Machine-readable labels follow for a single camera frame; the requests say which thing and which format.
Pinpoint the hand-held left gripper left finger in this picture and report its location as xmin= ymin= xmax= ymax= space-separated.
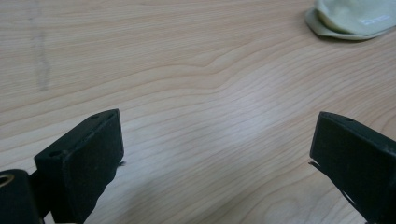
xmin=34 ymin=108 xmax=125 ymax=224

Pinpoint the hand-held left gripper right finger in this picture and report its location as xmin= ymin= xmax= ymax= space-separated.
xmin=309 ymin=110 xmax=396 ymax=224

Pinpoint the beige sock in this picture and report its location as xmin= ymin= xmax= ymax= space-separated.
xmin=304 ymin=0 xmax=396 ymax=42

